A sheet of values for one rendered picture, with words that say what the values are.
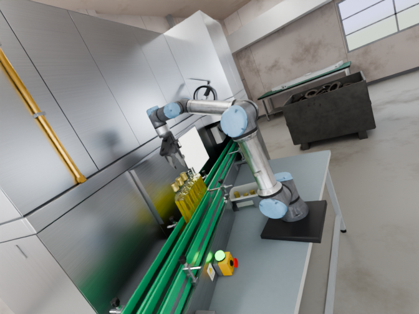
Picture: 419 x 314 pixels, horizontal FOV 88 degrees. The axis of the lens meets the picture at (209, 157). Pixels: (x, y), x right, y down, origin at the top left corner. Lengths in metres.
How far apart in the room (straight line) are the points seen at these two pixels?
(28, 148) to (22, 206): 0.19
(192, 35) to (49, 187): 1.63
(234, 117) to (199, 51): 1.28
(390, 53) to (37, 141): 7.27
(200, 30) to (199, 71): 0.32
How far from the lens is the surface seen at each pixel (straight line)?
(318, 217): 1.18
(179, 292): 0.90
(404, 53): 7.43
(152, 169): 1.25
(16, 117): 0.97
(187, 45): 2.12
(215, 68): 2.04
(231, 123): 0.88
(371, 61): 7.39
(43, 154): 0.96
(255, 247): 1.17
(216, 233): 1.14
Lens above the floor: 1.50
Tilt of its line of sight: 15 degrees down
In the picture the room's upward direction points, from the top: 24 degrees counter-clockwise
